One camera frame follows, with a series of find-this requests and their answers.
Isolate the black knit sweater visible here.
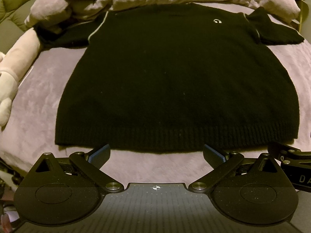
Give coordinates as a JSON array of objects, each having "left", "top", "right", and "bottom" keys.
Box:
[{"left": 37, "top": 3, "right": 304, "bottom": 151}]

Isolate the purple bed sheet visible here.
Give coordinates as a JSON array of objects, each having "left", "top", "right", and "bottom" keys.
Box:
[{"left": 1, "top": 38, "right": 310, "bottom": 185}]

